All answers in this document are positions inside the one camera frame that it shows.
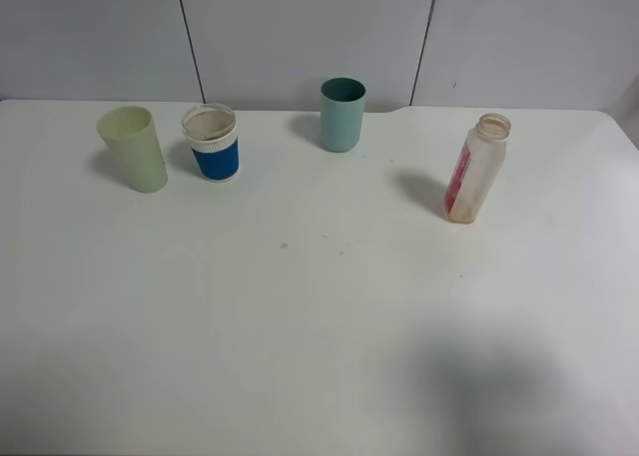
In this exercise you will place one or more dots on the clear bottle with pink label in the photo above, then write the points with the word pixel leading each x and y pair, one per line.
pixel 478 164

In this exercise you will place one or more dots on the light green plastic cup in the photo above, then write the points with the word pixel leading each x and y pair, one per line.
pixel 129 133

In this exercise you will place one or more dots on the teal plastic cup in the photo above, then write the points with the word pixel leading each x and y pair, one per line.
pixel 341 113

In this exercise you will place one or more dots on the blue ribbed paper cup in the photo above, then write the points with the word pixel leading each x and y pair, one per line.
pixel 211 131

